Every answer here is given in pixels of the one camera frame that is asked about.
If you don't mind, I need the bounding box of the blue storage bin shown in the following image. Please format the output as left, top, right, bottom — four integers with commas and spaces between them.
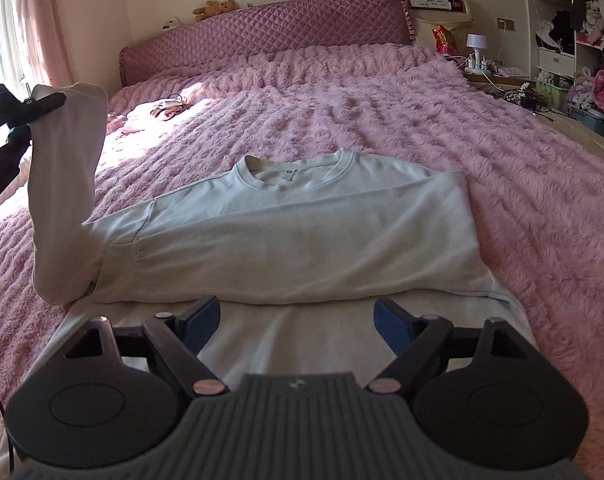
572, 105, 604, 151

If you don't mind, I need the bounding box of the purple quilted headboard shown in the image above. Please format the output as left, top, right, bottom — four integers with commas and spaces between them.
119, 0, 413, 88

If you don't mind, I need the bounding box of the pink fluffy blanket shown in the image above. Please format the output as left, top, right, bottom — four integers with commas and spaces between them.
0, 42, 604, 480

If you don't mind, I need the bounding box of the pile of pink clothes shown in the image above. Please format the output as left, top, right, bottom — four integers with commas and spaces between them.
569, 67, 604, 111

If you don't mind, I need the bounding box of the white table lamp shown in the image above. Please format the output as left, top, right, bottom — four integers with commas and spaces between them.
464, 33, 489, 68

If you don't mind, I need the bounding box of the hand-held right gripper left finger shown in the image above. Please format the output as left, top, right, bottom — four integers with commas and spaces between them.
64, 296, 230, 398

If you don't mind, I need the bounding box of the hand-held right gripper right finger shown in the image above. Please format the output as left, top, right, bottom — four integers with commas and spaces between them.
367, 297, 538, 395

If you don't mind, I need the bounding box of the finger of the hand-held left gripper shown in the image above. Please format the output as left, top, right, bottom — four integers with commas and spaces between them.
6, 92, 67, 129

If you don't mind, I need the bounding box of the white drawer box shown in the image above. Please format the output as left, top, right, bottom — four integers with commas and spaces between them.
539, 49, 575, 78

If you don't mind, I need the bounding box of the cream bedside shelf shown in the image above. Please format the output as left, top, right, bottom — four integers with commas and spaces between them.
404, 0, 475, 56

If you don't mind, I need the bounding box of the white printed sweatshirt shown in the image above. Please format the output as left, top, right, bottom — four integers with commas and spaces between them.
0, 81, 540, 476

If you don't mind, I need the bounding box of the white open wardrobe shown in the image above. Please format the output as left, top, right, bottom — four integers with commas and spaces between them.
532, 0, 604, 126

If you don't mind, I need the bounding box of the red snack bag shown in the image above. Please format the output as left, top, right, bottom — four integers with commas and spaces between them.
432, 25, 460, 56

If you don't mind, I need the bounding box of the brown teddy bear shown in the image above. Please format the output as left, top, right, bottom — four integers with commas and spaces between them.
192, 0, 239, 22

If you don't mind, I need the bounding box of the tangle of black cables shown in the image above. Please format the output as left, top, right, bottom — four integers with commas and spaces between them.
492, 85, 558, 121

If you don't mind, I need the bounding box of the pink curtain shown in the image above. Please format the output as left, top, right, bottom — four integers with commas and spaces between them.
12, 0, 75, 91

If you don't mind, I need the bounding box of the small pink garment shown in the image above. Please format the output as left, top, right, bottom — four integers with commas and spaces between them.
149, 97, 190, 121

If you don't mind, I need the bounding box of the wooden bedside table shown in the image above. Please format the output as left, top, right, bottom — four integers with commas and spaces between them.
462, 62, 538, 93

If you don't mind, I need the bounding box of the green storage bin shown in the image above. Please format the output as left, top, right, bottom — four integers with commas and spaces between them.
534, 80, 570, 111

